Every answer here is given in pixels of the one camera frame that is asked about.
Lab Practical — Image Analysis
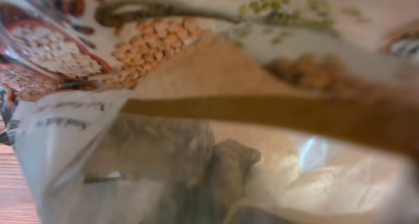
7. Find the beige brown snack bag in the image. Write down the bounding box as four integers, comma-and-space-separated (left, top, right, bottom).
1, 0, 418, 223

